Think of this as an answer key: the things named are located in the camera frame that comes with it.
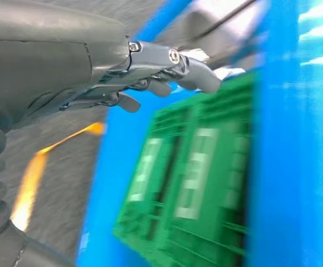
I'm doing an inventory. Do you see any blue metal shelf rack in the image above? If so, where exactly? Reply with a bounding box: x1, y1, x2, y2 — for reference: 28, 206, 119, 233
76, 0, 323, 267

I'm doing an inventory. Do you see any green plastic crate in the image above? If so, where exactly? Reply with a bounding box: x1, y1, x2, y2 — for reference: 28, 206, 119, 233
112, 72, 255, 267

